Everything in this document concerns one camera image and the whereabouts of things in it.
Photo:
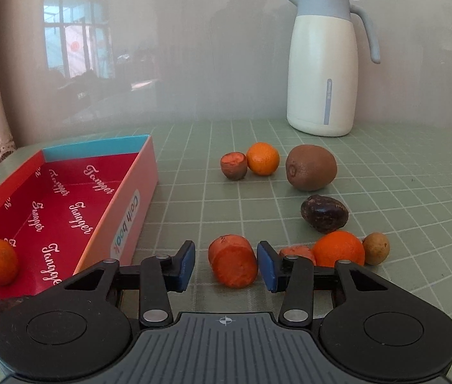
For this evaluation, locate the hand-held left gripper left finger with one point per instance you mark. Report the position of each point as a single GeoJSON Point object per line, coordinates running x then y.
{"type": "Point", "coordinates": [186, 266]}

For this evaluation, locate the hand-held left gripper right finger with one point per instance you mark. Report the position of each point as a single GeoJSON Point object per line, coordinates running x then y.
{"type": "Point", "coordinates": [267, 266]}

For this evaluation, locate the large carrot chunk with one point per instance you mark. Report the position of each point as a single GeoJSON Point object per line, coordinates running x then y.
{"type": "Point", "coordinates": [234, 264]}

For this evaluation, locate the red cardboard box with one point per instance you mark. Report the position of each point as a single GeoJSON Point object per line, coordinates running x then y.
{"type": "Point", "coordinates": [66, 208]}

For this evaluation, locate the small carrot piece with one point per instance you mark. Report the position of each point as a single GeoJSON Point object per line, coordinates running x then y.
{"type": "Point", "coordinates": [296, 252]}

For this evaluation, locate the large orange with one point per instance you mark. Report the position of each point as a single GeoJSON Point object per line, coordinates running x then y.
{"type": "Point", "coordinates": [339, 250]}

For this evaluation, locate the dark purple passion fruit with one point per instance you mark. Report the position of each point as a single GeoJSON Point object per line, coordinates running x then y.
{"type": "Point", "coordinates": [324, 212]}

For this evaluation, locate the cut brown fruit half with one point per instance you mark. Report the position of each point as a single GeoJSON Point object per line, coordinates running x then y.
{"type": "Point", "coordinates": [234, 165]}

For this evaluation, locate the brown kiwi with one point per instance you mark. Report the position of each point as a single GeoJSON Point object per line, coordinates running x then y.
{"type": "Point", "coordinates": [311, 167]}

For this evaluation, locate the small tan longan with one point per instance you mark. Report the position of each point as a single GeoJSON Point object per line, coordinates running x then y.
{"type": "Point", "coordinates": [376, 248]}

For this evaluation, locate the green grid tablecloth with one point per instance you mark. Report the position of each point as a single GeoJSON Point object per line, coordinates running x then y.
{"type": "Point", "coordinates": [210, 148]}

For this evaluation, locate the dark brown fruit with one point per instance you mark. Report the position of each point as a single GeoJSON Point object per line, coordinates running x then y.
{"type": "Point", "coordinates": [4, 310]}

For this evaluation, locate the white and blue thermos jug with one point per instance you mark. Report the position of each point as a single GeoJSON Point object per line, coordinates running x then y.
{"type": "Point", "coordinates": [322, 72]}

